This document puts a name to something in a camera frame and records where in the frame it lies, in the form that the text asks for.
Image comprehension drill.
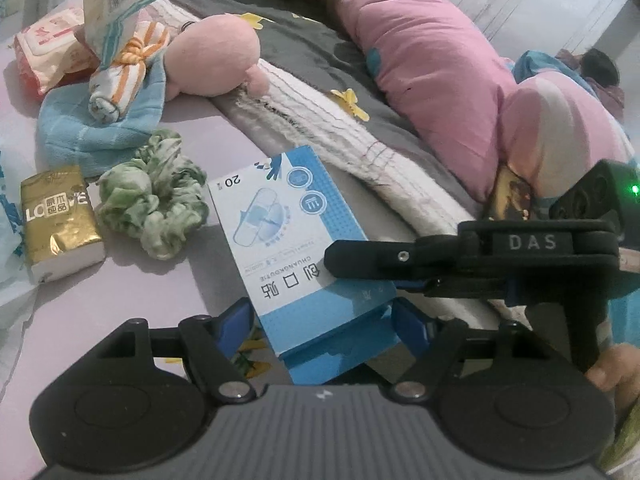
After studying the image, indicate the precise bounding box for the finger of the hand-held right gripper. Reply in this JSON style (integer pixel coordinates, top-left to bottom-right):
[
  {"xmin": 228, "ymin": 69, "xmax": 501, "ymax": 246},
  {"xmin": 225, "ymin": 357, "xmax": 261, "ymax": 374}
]
[
  {"xmin": 325, "ymin": 235, "xmax": 463, "ymax": 281},
  {"xmin": 395, "ymin": 280, "xmax": 506, "ymax": 306}
]

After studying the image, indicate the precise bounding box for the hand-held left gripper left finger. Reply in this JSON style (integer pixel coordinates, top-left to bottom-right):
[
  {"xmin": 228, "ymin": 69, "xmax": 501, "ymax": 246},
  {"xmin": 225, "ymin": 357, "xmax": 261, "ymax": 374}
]
[{"xmin": 92, "ymin": 297, "xmax": 256, "ymax": 403}]

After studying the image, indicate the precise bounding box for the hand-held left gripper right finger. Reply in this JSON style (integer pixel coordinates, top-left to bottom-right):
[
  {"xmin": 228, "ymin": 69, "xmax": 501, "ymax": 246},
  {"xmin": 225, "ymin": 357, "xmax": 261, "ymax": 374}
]
[{"xmin": 392, "ymin": 299, "xmax": 551, "ymax": 403}]

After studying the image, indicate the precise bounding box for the blue bandage box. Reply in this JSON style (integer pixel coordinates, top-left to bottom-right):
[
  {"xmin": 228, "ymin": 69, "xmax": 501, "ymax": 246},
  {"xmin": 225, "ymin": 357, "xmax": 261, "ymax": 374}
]
[{"xmin": 207, "ymin": 145, "xmax": 426, "ymax": 386}]

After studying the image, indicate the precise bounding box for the green scrunchie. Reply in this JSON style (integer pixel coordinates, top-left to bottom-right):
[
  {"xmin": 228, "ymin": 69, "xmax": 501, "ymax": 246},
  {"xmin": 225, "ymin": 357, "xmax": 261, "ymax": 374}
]
[{"xmin": 95, "ymin": 129, "xmax": 211, "ymax": 261}]

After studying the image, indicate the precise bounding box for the gold tissue pack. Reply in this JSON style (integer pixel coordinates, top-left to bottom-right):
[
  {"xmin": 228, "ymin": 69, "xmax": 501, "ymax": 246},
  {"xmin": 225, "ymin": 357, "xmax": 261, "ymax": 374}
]
[{"xmin": 20, "ymin": 165, "xmax": 106, "ymax": 283}]

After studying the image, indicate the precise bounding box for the light blue towel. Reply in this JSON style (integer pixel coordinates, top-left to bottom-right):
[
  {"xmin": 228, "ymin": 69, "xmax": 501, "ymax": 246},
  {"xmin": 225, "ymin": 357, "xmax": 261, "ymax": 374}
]
[{"xmin": 39, "ymin": 57, "xmax": 168, "ymax": 178}]

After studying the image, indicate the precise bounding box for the pink plush toy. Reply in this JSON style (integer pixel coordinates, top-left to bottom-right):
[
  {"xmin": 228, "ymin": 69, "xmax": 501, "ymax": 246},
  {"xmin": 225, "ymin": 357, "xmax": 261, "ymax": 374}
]
[{"xmin": 162, "ymin": 12, "xmax": 273, "ymax": 98}]

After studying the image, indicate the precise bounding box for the orange striped cloth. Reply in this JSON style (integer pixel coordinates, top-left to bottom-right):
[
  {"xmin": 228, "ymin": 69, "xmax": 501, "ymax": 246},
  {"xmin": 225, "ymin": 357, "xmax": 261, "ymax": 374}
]
[{"xmin": 87, "ymin": 20, "xmax": 171, "ymax": 123}]

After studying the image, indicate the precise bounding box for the clear barcode plastic wrapper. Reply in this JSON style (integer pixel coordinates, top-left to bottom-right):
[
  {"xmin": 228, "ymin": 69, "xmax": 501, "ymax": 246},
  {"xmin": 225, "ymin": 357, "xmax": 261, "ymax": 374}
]
[{"xmin": 82, "ymin": 0, "xmax": 156, "ymax": 68}]

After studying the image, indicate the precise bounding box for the person's right hand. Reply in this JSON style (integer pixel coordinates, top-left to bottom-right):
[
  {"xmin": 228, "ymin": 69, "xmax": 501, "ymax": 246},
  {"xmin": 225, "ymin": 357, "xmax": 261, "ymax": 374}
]
[{"xmin": 586, "ymin": 344, "xmax": 632, "ymax": 395}]

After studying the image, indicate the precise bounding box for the pink printed mat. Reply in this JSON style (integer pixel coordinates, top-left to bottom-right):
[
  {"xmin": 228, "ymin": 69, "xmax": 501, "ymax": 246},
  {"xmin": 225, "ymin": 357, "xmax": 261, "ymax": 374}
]
[{"xmin": 0, "ymin": 10, "xmax": 451, "ymax": 396}]

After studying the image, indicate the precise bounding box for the dark shiny packet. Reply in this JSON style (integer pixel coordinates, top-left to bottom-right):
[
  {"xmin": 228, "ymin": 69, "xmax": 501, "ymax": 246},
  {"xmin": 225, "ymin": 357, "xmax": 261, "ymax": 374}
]
[{"xmin": 487, "ymin": 167, "xmax": 532, "ymax": 222}]

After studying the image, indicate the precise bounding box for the pink white blanket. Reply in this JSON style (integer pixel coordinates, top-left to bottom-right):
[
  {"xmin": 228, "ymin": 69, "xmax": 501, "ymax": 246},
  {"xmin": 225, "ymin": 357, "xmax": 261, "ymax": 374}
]
[{"xmin": 492, "ymin": 70, "xmax": 640, "ymax": 241}]

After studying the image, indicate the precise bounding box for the pink pillow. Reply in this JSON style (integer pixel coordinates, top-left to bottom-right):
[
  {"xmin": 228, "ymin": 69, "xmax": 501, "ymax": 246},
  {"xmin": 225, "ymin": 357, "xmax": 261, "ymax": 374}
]
[{"xmin": 335, "ymin": 0, "xmax": 516, "ymax": 201}]

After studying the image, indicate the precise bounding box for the blue printed blanket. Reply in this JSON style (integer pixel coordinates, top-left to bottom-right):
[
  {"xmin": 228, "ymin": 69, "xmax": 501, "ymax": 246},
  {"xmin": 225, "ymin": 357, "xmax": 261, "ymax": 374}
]
[{"xmin": 514, "ymin": 50, "xmax": 588, "ymax": 83}]

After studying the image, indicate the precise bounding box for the grey star-print quilt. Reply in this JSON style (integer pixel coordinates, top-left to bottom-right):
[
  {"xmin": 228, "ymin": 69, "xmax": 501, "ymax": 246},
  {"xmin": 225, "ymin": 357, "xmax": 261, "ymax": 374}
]
[{"xmin": 145, "ymin": 0, "xmax": 531, "ymax": 326}]

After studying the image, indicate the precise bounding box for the white plastic bag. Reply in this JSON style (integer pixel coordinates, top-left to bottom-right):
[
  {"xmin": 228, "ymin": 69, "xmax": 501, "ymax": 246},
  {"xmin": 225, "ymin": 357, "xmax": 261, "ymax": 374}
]
[{"xmin": 0, "ymin": 150, "xmax": 32, "ymax": 386}]

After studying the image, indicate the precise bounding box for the red wet wipes pack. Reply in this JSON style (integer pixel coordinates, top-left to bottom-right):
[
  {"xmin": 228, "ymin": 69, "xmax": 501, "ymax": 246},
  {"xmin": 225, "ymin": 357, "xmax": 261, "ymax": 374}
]
[{"xmin": 12, "ymin": 0, "xmax": 101, "ymax": 101}]

